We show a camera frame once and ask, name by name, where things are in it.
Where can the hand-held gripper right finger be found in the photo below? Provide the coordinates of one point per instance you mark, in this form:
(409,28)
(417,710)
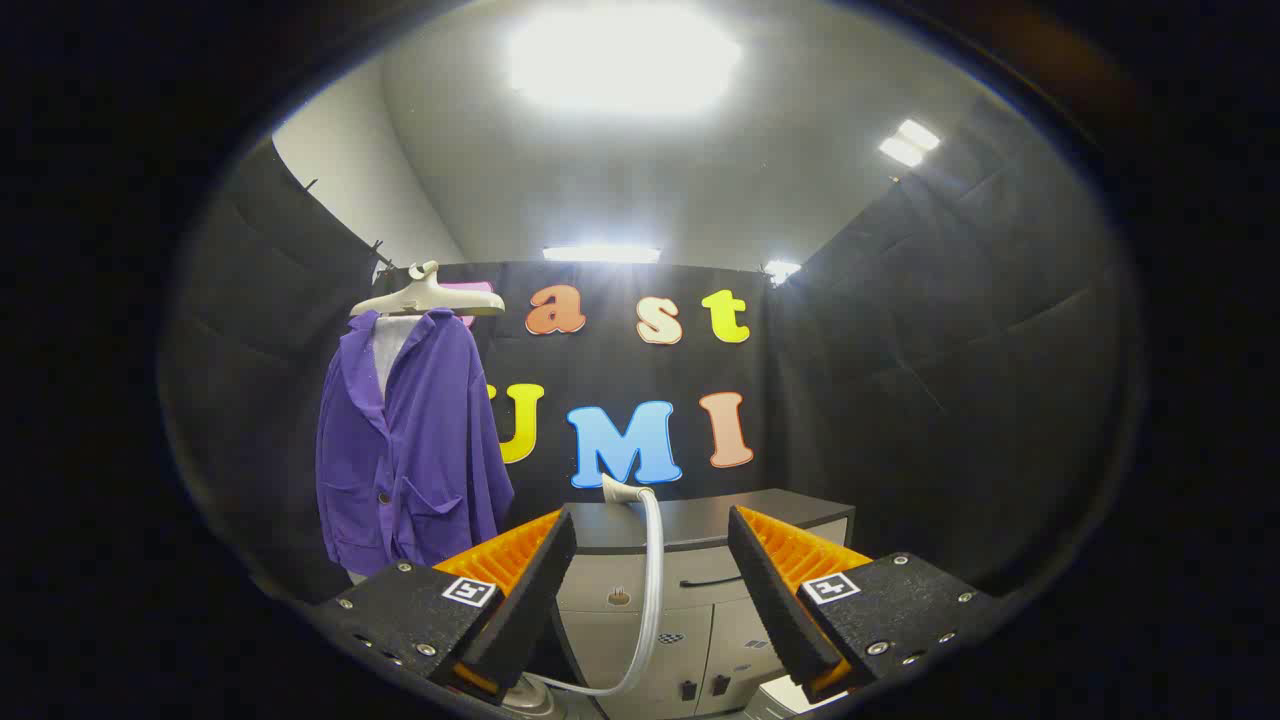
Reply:
(765,590)

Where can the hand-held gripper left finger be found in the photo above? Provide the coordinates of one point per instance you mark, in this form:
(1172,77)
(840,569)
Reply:
(530,590)

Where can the white garment steamer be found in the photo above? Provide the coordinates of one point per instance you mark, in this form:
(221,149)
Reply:
(655,580)

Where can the cream plastic clothes hanger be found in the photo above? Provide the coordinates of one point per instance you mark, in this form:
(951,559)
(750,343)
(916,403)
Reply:
(425,297)

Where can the grey cabinet with black top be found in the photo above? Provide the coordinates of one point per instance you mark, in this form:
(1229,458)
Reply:
(690,620)

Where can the white paper sheet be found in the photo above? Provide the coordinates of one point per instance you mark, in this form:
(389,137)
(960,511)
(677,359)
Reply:
(790,695)

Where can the small ceiling light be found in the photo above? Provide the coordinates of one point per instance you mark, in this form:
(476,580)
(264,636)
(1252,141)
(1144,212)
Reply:
(782,270)

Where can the double panel ceiling light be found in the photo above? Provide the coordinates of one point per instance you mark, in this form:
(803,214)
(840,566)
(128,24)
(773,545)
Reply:
(908,143)

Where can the large ceiling light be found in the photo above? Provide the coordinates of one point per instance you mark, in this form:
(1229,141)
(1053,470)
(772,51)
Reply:
(620,55)

